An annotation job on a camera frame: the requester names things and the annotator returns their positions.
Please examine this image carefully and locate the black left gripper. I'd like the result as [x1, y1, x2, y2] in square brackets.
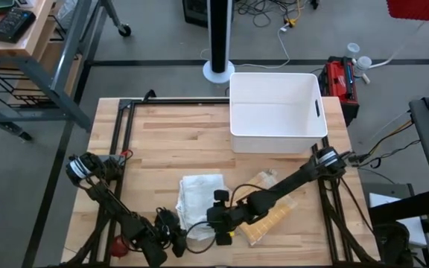
[139, 208, 188, 267]

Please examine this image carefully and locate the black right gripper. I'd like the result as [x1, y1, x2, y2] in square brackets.
[206, 189, 245, 246]

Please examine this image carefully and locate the yellow checked towel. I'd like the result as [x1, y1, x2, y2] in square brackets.
[232, 169, 299, 247]

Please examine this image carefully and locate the red apple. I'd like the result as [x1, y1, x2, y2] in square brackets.
[109, 235, 130, 259]

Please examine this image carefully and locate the white perforated plastic basket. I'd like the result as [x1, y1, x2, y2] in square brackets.
[229, 71, 329, 154]

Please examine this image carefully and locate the white board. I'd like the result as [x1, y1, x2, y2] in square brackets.
[369, 191, 428, 249]

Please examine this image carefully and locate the red black tool bag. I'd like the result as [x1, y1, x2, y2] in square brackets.
[317, 55, 360, 127]

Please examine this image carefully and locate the white plastic jar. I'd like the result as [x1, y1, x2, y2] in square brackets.
[346, 42, 361, 59]
[352, 55, 373, 78]

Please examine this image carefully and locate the black equipment box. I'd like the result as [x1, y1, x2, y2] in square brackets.
[182, 0, 210, 29]

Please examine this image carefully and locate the black caster wheel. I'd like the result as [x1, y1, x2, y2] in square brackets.
[117, 22, 133, 38]

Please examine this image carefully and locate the black keypad device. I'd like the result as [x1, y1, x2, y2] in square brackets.
[0, 7, 36, 44]

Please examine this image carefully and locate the red foam panel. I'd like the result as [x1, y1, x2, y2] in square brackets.
[385, 0, 429, 24]

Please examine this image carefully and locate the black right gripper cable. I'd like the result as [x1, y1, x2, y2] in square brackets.
[184, 182, 266, 255]

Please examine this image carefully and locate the black aluminium table frame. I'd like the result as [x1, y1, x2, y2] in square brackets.
[61, 96, 381, 268]

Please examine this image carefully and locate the white power cable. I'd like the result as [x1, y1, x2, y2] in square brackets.
[199, 25, 292, 71]
[366, 20, 428, 70]

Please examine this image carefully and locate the black wire rack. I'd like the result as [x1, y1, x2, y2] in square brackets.
[0, 66, 83, 109]

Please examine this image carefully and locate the black cable bundle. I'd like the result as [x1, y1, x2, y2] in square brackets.
[232, 0, 320, 29]

